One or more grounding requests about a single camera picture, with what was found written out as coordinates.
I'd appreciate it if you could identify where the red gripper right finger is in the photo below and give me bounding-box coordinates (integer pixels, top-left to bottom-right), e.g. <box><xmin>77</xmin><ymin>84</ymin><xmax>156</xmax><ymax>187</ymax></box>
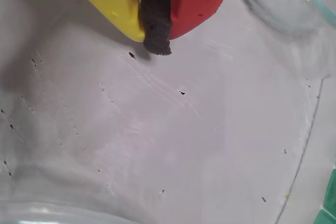
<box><xmin>139</xmin><ymin>0</ymin><xmax>242</xmax><ymax>56</ymax></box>

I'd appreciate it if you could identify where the weekly pill organizer box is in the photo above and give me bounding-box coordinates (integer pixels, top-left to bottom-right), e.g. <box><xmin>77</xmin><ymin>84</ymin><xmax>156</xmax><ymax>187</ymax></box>
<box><xmin>313</xmin><ymin>168</ymin><xmax>336</xmax><ymax>224</ymax></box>

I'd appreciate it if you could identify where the glass bowl of red balls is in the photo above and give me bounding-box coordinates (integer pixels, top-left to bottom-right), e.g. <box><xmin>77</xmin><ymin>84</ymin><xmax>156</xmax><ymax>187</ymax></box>
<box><xmin>235</xmin><ymin>0</ymin><xmax>336</xmax><ymax>37</ymax></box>

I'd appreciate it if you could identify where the white tablecloth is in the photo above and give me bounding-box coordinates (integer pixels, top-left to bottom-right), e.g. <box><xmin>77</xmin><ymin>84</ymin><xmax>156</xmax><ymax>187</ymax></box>
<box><xmin>0</xmin><ymin>0</ymin><xmax>336</xmax><ymax>224</ymax></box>

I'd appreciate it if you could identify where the glass bowl of green balls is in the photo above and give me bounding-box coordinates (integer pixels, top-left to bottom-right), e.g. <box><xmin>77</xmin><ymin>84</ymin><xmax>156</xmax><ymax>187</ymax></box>
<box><xmin>0</xmin><ymin>200</ymin><xmax>150</xmax><ymax>224</ymax></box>

